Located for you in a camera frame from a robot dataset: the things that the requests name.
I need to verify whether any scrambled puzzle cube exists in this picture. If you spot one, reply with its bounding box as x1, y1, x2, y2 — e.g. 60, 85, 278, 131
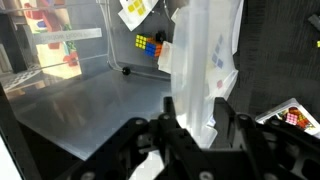
135, 30, 167, 58

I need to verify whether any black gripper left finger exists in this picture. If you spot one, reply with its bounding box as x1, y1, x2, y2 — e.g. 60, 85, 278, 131
67, 97, 207, 180

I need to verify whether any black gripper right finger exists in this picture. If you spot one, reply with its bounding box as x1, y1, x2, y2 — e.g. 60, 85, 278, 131
213, 98, 320, 180

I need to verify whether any clear plastic storage container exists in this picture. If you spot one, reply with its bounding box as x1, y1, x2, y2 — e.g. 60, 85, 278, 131
0, 0, 244, 160

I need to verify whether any white paper with blue squares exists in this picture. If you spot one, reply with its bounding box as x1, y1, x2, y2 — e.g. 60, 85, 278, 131
208, 34, 238, 99

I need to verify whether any floor bin of puzzle cubes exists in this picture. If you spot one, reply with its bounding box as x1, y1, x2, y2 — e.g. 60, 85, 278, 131
255, 98, 320, 138

